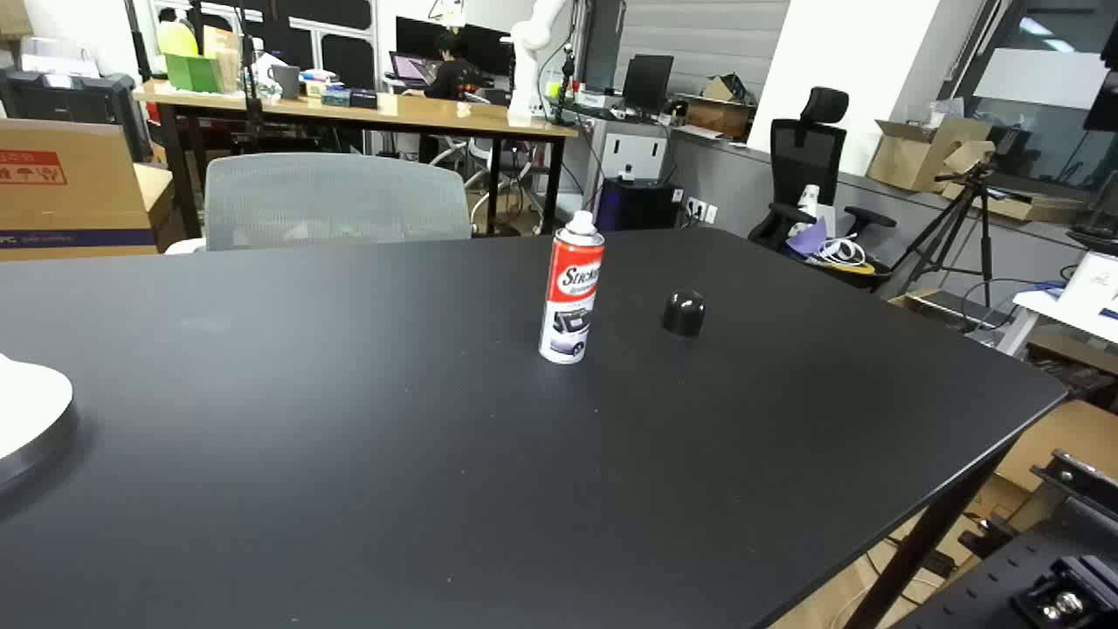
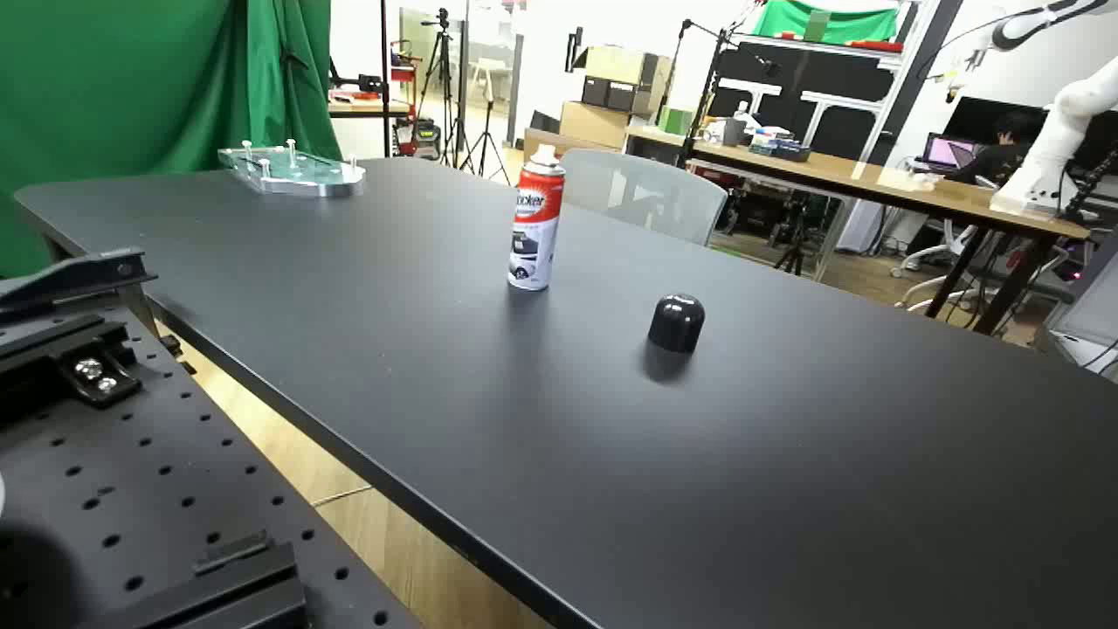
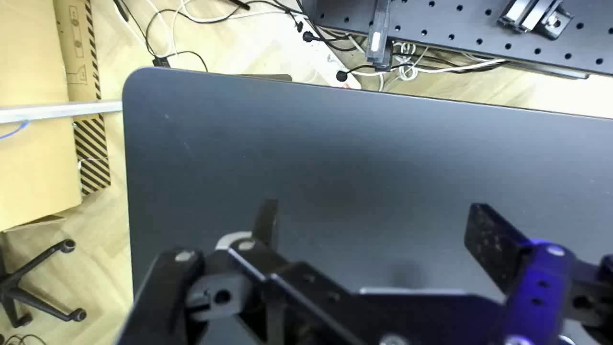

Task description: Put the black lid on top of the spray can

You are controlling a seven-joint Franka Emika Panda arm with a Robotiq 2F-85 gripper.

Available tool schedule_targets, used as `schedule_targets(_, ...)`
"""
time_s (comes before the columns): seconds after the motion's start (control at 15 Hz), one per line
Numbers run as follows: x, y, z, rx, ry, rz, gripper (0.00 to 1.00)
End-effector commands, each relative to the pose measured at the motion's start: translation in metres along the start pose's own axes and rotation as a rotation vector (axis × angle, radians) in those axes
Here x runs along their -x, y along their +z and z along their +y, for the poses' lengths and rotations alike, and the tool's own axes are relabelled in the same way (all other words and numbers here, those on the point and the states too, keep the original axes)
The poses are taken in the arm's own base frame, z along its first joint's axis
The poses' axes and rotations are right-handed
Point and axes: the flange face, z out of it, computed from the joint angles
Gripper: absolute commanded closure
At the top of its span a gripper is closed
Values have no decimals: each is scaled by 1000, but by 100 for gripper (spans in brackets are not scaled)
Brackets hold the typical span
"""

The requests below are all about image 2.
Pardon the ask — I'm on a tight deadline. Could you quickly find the black round lid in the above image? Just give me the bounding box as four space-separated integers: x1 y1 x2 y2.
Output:
647 294 710 357

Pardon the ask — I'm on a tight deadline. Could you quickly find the red white spray can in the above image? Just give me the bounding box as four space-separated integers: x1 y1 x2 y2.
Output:
503 144 568 295

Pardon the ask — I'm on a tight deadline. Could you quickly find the grey light stand tripod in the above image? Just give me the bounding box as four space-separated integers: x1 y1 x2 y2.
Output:
454 9 517 188

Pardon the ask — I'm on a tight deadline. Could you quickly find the plain cardboard box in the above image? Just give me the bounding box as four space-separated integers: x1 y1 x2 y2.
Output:
554 100 638 152

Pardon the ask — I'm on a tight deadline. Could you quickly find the green box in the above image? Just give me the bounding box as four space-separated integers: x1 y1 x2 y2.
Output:
655 106 698 139

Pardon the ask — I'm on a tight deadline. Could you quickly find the small black tripod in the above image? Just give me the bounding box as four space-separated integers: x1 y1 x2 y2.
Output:
773 188 821 279

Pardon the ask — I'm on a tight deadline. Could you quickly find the small wooden table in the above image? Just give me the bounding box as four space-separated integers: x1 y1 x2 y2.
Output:
329 92 420 159

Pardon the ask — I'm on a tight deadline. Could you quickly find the clear acrylic plate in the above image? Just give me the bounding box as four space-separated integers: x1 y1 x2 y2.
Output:
216 135 365 199

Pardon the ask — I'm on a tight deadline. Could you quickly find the long wooden desk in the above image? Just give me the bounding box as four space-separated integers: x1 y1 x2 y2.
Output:
624 123 1092 338

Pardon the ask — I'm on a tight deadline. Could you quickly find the white cabinet with black panels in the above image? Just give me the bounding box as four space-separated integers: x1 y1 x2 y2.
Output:
702 32 921 159

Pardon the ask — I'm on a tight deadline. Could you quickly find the green cloth on shelf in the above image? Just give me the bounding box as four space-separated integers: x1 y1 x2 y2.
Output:
746 0 908 50

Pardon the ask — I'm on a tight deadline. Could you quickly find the black flat metal bar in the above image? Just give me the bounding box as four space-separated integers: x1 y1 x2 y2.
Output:
101 530 309 629

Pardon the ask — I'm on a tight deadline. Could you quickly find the open laptop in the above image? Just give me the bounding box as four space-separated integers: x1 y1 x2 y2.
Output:
921 128 988 178

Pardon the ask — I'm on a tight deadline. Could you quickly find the black perforated breadboard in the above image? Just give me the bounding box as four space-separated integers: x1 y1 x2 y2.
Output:
0 302 415 629

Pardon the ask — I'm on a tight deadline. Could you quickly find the black clamp with silver screws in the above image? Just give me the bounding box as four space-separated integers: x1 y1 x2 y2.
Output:
0 319 145 413

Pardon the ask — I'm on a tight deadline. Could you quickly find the black computer monitor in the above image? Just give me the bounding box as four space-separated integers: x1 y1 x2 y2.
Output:
939 94 1050 152

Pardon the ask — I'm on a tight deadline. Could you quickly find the green screen cloth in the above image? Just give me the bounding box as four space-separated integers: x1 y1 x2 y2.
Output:
0 0 345 279

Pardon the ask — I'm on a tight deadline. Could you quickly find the black camera tripod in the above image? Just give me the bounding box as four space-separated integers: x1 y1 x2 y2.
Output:
415 4 460 123

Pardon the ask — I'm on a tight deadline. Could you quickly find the black metal mounting bracket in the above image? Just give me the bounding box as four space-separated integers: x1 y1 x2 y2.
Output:
0 245 158 327

